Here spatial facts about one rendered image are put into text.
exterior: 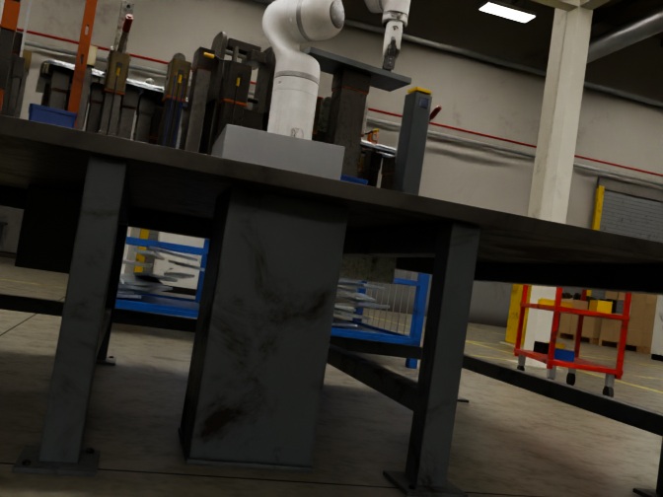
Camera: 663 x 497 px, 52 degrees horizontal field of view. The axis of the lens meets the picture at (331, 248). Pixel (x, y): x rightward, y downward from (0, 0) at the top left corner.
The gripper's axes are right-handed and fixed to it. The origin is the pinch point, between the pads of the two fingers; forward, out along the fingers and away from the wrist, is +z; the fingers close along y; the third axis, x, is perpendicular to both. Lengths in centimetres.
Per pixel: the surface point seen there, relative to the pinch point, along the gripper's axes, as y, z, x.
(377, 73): -7.4, 4.0, 3.7
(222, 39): -14, 3, 53
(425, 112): 4.2, 10.9, -15.1
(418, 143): 3.8, 21.6, -14.2
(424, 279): 219, 61, -62
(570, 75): 371, -145, -196
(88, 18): -20, 5, 92
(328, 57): -14.8, 3.9, 19.9
